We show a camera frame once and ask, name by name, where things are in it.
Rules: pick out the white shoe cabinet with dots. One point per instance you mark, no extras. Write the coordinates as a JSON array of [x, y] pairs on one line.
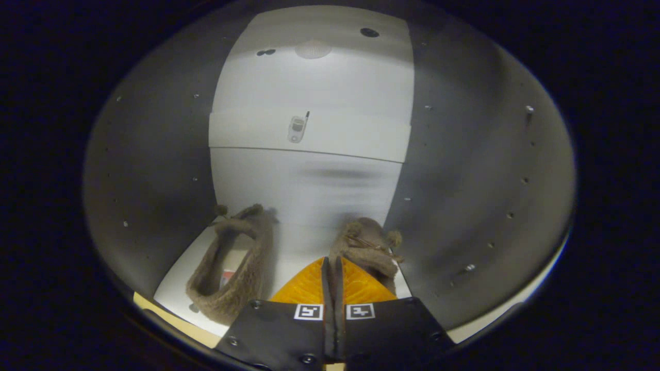
[[309, 180]]

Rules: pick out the brown fuzzy shoe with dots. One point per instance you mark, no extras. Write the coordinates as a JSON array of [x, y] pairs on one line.
[[366, 252], [242, 288]]

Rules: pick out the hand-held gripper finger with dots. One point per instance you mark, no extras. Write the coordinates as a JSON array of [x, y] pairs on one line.
[[328, 330], [340, 330]]

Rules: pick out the round white puck light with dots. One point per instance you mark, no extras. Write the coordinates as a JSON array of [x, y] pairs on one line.
[[313, 49]]

